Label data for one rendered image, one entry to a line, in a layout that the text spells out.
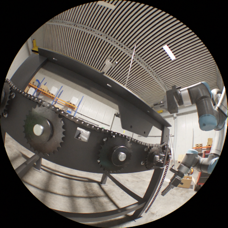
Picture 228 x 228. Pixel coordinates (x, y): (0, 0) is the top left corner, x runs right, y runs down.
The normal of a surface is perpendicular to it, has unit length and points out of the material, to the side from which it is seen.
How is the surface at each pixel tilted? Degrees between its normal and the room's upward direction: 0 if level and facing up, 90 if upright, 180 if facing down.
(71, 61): 180
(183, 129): 90
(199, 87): 89
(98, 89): 90
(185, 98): 136
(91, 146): 90
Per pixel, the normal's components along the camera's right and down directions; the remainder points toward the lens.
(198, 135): -0.82, -0.40
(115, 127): 0.51, -0.18
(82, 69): -0.26, 0.90
